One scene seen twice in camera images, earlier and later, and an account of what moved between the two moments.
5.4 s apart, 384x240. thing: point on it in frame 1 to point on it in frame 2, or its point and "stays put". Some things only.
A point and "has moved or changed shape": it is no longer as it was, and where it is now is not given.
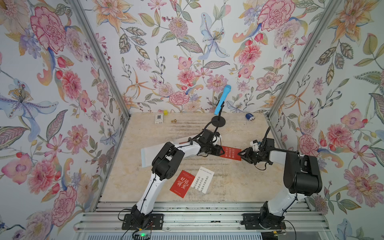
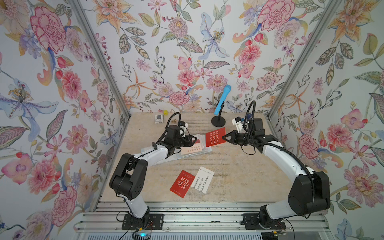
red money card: x=231 y=153 has moved or changed shape
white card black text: x=202 y=181 stays put
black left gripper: x=216 y=150 to x=188 y=137
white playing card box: x=159 y=118 stays put
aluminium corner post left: x=82 y=18 stays put
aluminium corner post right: x=331 y=10 stays put
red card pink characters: x=182 y=184 stays put
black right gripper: x=247 y=154 to x=233 y=140
